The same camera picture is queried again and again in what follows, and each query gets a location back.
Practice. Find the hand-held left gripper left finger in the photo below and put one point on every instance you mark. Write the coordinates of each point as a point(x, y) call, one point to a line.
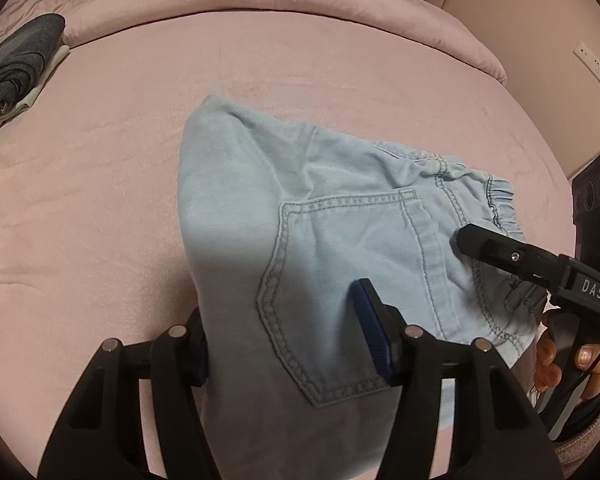
point(201, 365)

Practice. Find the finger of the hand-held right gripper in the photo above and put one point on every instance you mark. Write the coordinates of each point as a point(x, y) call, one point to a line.
point(505, 255)

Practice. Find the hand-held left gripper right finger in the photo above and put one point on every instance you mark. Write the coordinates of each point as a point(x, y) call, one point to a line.
point(370, 325)

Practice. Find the light blue denim pants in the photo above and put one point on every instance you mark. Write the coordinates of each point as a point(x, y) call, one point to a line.
point(330, 240)

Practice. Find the person's right forearm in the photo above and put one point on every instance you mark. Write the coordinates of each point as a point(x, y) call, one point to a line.
point(592, 445)

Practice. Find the person's right hand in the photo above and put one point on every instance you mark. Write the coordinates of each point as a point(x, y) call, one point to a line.
point(547, 360)

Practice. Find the white power strip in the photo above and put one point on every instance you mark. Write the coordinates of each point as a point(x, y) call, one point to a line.
point(597, 67)

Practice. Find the pink bed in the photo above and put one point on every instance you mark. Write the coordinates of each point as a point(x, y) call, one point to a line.
point(130, 160)

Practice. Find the dark grey folded clothes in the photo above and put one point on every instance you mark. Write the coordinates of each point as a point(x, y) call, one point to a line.
point(15, 70)

